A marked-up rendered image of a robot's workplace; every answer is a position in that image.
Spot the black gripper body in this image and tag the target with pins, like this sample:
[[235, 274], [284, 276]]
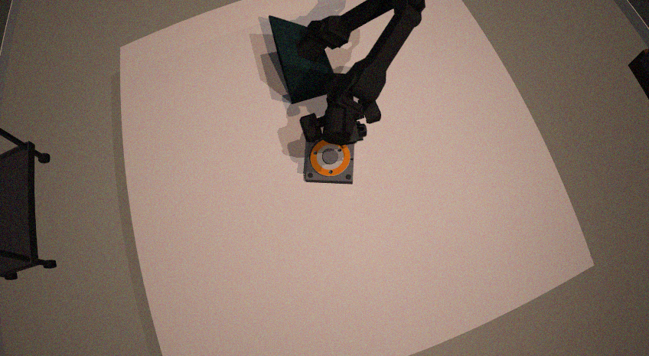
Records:
[[311, 125]]

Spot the orange round plate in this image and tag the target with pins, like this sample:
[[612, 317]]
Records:
[[344, 158]]

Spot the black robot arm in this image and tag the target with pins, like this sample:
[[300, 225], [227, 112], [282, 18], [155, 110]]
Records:
[[367, 77]]

